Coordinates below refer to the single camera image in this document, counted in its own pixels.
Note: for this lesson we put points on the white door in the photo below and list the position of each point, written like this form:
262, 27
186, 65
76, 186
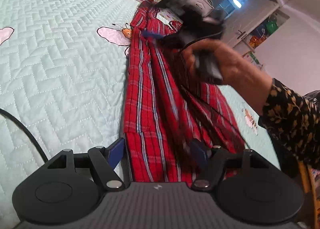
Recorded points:
260, 14

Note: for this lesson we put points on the wooden desk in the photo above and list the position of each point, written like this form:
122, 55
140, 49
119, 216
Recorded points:
306, 189

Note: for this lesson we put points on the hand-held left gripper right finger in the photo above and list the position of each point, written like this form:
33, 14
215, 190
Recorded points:
198, 152

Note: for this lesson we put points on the colourful hanging toys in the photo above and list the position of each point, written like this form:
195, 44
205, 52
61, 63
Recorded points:
265, 30

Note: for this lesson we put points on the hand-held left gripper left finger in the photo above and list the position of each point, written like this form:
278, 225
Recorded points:
117, 152

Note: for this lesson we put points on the mint quilted blanket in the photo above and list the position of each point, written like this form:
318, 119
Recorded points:
62, 69

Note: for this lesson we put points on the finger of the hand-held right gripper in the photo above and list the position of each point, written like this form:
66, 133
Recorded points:
152, 35
170, 0

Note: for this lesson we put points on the person's right hand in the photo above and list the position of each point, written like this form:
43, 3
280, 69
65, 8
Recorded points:
237, 74

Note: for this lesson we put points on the red plaid shirt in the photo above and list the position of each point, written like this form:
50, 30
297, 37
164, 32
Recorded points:
155, 106

